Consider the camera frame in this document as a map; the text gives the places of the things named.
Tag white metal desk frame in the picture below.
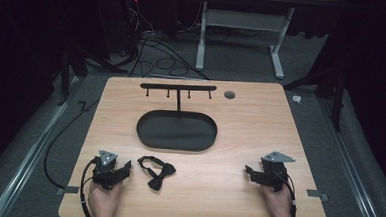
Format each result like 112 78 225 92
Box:
195 0 297 81

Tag long black floor cable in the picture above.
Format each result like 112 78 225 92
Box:
42 95 100 191

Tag black bow tie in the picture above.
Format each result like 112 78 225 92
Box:
135 155 177 193

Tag grey tape strip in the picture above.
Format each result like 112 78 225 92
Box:
55 184 80 198
305 189 330 203

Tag black hook rack with tray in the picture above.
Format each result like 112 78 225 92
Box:
135 81 221 154

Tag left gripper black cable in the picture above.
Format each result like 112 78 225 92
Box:
77 157 98 217

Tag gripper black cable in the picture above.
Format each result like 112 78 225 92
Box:
273 172 301 217
77 157 98 217

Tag person's right hand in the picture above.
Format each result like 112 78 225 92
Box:
259 182 295 217

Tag black metal stand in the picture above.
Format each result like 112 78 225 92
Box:
280 57 349 133
56 42 130 110

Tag silver floor rail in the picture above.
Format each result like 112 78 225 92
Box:
309 96 386 217
0 72 83 217

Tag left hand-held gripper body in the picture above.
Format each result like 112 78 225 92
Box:
91 148 127 191

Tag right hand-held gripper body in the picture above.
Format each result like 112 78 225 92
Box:
256 150 297 194

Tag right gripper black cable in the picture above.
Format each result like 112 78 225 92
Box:
273 172 301 217

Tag tangle of black cables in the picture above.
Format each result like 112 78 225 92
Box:
117 0 216 82

